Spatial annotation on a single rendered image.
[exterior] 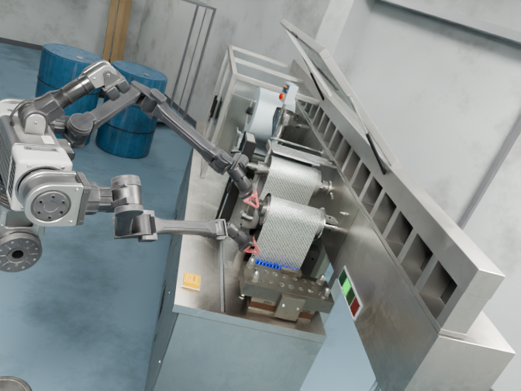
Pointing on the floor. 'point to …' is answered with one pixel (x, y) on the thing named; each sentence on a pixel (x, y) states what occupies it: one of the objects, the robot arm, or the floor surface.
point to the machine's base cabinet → (219, 344)
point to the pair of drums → (127, 148)
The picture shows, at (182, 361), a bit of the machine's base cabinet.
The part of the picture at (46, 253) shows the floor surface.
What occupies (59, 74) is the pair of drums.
